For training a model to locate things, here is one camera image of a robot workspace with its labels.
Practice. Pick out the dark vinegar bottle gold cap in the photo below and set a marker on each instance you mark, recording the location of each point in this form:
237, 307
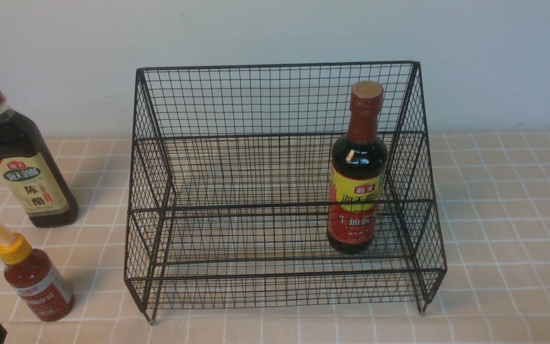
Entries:
30, 171

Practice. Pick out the black wire mesh shelf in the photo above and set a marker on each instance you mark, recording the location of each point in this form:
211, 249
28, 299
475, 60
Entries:
229, 190

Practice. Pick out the chili sauce bottle yellow cap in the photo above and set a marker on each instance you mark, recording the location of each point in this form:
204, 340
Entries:
34, 277

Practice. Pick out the soy sauce bottle red label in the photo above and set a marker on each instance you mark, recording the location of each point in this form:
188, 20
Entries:
358, 161

